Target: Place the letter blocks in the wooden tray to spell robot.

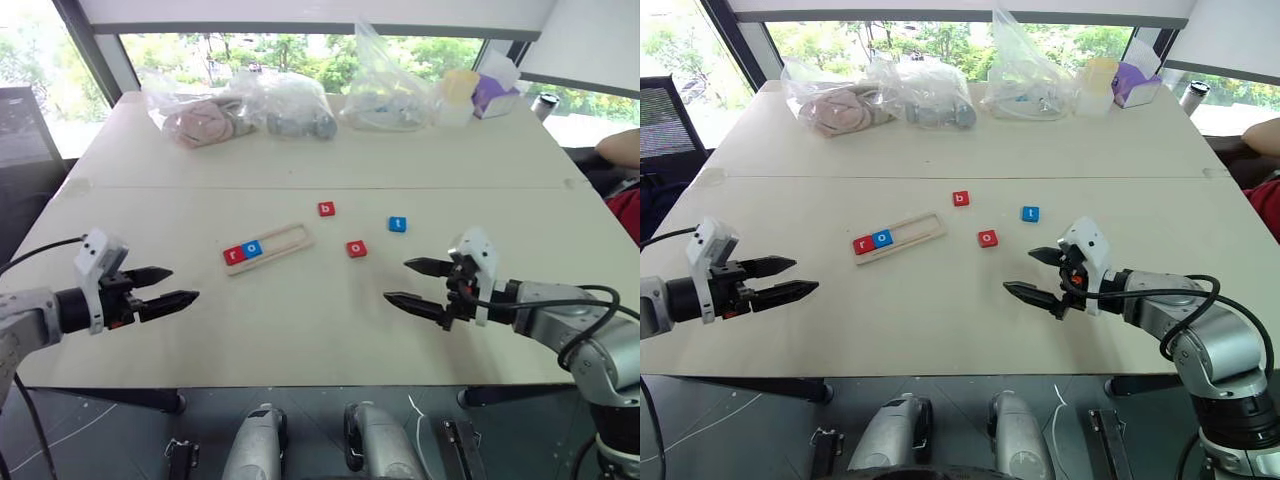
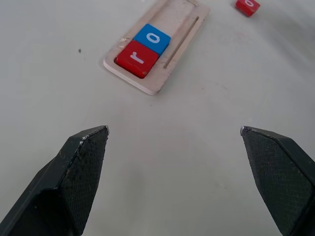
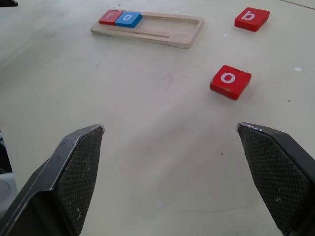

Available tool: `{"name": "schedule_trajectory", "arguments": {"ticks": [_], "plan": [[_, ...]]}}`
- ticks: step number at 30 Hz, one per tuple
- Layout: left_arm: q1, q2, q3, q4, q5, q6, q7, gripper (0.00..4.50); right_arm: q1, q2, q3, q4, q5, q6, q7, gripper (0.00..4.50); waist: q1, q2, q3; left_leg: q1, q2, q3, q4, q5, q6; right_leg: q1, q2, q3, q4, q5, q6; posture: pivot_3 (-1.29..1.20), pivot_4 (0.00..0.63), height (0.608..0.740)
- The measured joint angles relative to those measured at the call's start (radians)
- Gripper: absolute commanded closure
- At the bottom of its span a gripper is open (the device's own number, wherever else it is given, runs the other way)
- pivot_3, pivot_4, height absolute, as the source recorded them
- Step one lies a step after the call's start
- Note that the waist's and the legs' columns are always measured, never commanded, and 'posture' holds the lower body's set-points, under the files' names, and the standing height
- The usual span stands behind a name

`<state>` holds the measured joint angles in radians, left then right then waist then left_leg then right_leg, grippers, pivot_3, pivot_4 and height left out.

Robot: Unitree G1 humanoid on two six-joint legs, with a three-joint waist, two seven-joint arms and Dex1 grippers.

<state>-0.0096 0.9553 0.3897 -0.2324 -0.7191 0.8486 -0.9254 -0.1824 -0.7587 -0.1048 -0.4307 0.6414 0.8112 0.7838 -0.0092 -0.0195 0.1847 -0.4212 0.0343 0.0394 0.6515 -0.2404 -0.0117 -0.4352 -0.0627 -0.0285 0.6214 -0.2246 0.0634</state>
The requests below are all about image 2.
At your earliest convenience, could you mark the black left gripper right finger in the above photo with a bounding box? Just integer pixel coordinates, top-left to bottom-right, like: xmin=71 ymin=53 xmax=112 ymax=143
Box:
xmin=240 ymin=125 xmax=315 ymax=236

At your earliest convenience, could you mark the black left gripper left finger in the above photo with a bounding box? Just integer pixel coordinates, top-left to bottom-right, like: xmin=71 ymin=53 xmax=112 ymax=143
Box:
xmin=0 ymin=125 xmax=110 ymax=236

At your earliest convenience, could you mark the red letter r tile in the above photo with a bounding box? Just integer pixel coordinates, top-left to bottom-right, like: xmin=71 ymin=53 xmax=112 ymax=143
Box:
xmin=115 ymin=40 xmax=160 ymax=79

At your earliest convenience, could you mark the blue letter o tile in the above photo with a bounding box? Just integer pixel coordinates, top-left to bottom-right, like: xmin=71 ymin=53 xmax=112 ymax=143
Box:
xmin=133 ymin=23 xmax=171 ymax=56

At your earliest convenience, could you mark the red letter o tile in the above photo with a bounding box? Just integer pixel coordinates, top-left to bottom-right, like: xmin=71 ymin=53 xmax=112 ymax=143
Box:
xmin=235 ymin=0 xmax=261 ymax=18

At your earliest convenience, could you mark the wooden letter tray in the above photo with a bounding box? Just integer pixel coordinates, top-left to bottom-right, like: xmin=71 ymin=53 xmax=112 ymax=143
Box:
xmin=103 ymin=0 xmax=211 ymax=96

